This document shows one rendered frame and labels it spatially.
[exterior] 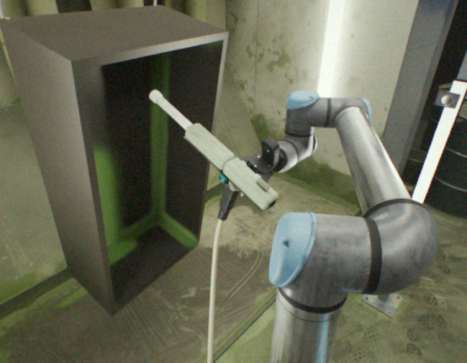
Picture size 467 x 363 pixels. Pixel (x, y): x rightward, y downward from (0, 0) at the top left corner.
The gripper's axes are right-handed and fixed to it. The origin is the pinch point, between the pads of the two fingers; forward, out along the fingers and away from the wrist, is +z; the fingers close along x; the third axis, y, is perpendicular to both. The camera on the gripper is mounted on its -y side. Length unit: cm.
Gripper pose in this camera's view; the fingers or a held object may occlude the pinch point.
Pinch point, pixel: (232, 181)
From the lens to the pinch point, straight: 83.1
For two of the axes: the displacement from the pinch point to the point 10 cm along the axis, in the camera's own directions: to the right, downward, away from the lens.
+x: -6.8, -6.5, 3.4
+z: -6.8, 3.9, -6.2
